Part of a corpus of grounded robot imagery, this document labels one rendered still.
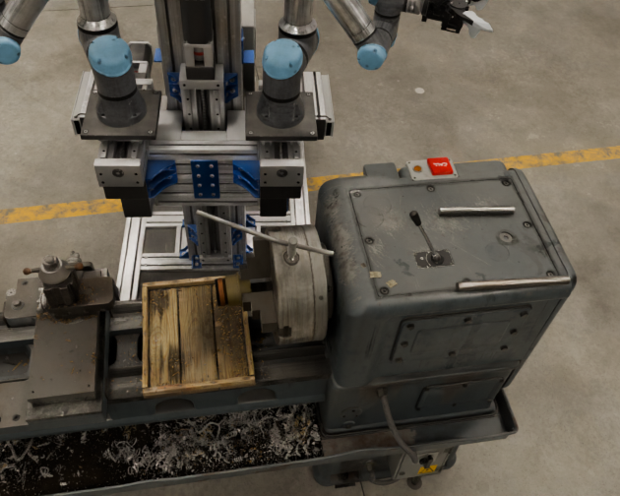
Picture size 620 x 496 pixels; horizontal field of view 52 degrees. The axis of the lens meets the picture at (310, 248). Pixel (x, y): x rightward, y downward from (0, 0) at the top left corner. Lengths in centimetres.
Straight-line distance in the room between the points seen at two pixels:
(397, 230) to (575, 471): 156
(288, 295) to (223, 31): 89
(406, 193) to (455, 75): 274
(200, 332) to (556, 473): 162
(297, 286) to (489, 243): 50
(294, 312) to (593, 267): 222
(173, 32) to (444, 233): 102
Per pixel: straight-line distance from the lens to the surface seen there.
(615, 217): 384
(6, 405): 187
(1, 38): 189
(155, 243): 297
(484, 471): 278
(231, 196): 224
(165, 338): 188
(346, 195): 171
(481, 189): 182
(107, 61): 195
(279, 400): 196
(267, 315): 164
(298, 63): 193
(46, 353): 183
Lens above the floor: 248
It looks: 51 degrees down
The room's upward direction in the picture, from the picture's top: 6 degrees clockwise
